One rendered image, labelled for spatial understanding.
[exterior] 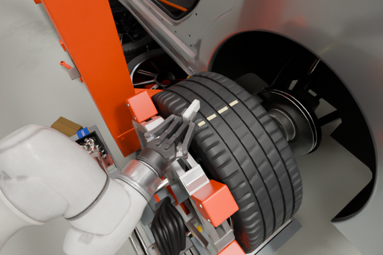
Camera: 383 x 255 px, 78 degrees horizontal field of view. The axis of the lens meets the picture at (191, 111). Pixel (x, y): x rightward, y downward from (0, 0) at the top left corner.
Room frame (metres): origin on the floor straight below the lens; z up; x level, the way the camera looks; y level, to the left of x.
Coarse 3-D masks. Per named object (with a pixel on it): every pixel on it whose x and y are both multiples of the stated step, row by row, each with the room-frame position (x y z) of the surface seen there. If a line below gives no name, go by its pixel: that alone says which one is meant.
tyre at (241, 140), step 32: (160, 96) 0.51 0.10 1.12; (192, 96) 0.47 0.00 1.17; (224, 96) 0.46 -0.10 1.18; (224, 128) 0.35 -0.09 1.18; (256, 128) 0.36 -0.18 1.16; (224, 160) 0.26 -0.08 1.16; (256, 160) 0.27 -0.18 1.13; (288, 160) 0.29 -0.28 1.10; (256, 192) 0.20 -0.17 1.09; (288, 192) 0.22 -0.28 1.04; (256, 224) 0.14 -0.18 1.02
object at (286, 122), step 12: (264, 96) 0.67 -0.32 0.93; (276, 96) 0.63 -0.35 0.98; (288, 96) 0.61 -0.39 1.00; (264, 108) 0.66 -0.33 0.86; (276, 108) 0.61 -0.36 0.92; (288, 108) 0.58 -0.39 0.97; (300, 108) 0.55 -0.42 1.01; (276, 120) 0.55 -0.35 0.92; (288, 120) 0.55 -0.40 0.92; (300, 120) 0.52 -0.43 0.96; (312, 120) 0.51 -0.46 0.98; (288, 132) 0.51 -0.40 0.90; (300, 132) 0.50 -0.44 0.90; (312, 132) 0.48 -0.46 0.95; (288, 144) 0.51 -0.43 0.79; (300, 144) 0.48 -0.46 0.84; (312, 144) 0.45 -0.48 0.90
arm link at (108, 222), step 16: (112, 192) 0.14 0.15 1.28; (128, 192) 0.15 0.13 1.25; (96, 208) 0.11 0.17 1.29; (112, 208) 0.12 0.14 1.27; (128, 208) 0.12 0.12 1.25; (144, 208) 0.13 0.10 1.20; (80, 224) 0.09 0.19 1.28; (96, 224) 0.09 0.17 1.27; (112, 224) 0.09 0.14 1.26; (128, 224) 0.10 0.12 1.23; (64, 240) 0.07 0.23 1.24; (80, 240) 0.07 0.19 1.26; (96, 240) 0.07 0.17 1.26; (112, 240) 0.07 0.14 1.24
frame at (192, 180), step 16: (144, 128) 0.39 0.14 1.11; (144, 144) 0.50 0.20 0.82; (192, 160) 0.28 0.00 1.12; (192, 176) 0.23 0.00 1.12; (192, 192) 0.20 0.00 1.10; (176, 208) 0.29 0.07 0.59; (192, 208) 0.28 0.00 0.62; (192, 224) 0.21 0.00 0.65; (208, 224) 0.14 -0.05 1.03; (224, 224) 0.14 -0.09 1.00; (224, 240) 0.11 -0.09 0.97
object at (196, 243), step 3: (192, 237) 0.24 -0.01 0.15; (195, 237) 0.24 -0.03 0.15; (192, 240) 0.22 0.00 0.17; (195, 240) 0.22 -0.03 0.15; (195, 243) 0.21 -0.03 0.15; (198, 243) 0.21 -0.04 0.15; (195, 246) 0.19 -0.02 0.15; (198, 246) 0.19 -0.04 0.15; (201, 246) 0.19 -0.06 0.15; (198, 249) 0.17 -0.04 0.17; (201, 249) 0.18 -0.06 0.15; (204, 249) 0.18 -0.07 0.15; (198, 252) 0.16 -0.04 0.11; (201, 252) 0.16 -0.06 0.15; (204, 252) 0.16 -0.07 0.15
